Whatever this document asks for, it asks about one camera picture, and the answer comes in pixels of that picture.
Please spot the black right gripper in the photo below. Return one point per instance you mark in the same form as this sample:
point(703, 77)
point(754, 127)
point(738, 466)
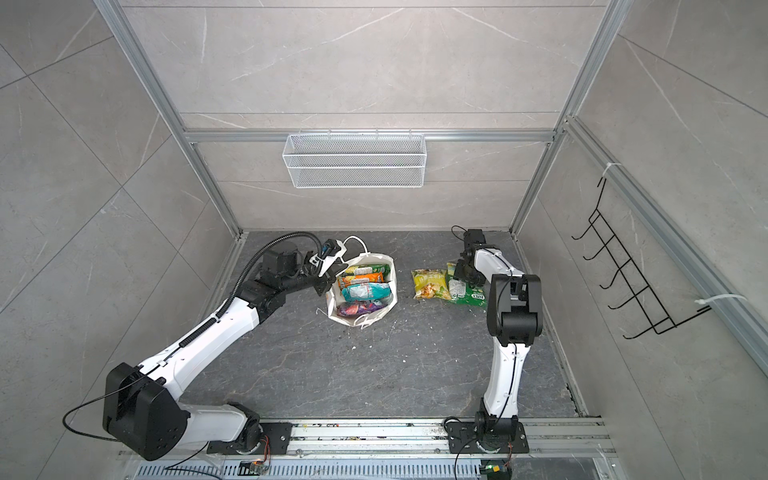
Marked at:
point(460, 274)

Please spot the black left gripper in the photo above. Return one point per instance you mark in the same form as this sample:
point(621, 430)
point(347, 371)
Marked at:
point(327, 278)

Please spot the green Fox's candy bag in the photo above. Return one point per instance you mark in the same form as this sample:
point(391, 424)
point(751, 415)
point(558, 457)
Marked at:
point(461, 292)

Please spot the yellow chips snack bag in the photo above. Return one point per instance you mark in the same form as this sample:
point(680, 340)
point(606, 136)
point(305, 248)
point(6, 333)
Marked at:
point(430, 284)

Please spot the orange snack packet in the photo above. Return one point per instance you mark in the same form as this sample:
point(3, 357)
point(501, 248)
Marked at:
point(349, 280)

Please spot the teal snack packet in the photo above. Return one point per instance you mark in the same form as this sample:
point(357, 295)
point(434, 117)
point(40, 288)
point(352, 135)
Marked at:
point(367, 291)

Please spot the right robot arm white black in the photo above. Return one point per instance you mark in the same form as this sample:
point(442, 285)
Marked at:
point(514, 303)

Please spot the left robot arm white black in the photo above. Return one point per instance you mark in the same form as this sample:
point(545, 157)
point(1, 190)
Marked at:
point(142, 407)

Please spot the green white snack packet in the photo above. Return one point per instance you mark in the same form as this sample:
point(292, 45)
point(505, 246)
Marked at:
point(357, 270)

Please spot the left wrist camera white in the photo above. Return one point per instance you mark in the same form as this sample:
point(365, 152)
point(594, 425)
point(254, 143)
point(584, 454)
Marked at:
point(329, 259)

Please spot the white wire mesh basket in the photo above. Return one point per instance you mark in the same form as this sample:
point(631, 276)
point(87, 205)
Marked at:
point(361, 160)

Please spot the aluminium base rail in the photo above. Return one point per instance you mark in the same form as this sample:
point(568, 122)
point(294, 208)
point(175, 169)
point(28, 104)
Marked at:
point(417, 448)

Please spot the black wire hook rack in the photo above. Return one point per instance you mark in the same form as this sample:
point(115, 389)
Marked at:
point(641, 295)

